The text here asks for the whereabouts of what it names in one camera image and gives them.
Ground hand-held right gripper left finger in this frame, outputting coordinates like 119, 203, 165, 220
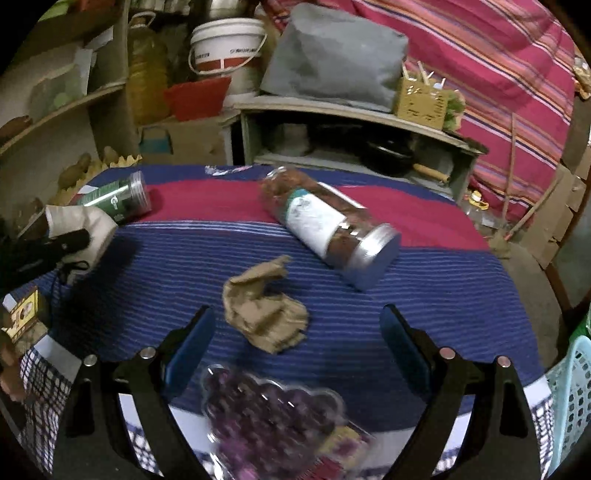
53, 305, 218, 480

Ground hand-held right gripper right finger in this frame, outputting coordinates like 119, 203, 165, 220
379, 304, 543, 480

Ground brown paper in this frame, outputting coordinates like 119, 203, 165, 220
222, 255, 310, 356

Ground light blue plastic basket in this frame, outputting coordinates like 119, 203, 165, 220
545, 333, 591, 472

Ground person's left hand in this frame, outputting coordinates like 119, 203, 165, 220
45, 204, 119, 286

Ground small yellow black carton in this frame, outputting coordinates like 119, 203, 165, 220
0, 286, 48, 345

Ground striped tablecloth table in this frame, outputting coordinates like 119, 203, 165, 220
18, 164, 553, 480

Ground potatoes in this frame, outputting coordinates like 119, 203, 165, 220
56, 146, 126, 191

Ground clear clamshell fruit tray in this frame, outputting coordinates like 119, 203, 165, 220
200, 363, 376, 480

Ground green labelled jar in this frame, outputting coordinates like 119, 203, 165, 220
75, 170, 153, 226

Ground large jar with silver lid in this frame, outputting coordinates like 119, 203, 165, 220
259, 166, 402, 293

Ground wooden shelf rack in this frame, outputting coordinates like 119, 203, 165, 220
0, 0, 131, 210

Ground small cooking oil bottle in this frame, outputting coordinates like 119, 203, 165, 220
464, 190, 491, 219

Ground teal plastic item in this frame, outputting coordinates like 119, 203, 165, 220
138, 126, 173, 156

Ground black frying pan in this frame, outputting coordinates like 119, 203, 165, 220
364, 137, 452, 184

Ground brown cardboard box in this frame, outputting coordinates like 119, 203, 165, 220
137, 115, 228, 166

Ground stack of cardboard boxes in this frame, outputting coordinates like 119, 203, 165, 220
521, 131, 591, 269

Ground large cooking oil bottle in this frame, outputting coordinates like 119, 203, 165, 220
126, 12, 170, 126

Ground red plastic tray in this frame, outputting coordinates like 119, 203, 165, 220
163, 76, 232, 122

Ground grey two-tier table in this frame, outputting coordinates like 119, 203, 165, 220
232, 95, 489, 205

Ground green leafy vegetables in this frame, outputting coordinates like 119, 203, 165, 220
443, 90, 468, 133

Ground yellow perforated box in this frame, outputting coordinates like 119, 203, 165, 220
394, 60, 456, 131

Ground white plastic bucket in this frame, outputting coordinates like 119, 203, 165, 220
188, 18, 269, 96

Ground red striped hanging cloth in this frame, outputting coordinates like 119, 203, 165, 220
261, 0, 579, 223

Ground grey fabric bag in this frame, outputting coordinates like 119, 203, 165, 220
259, 4, 410, 114

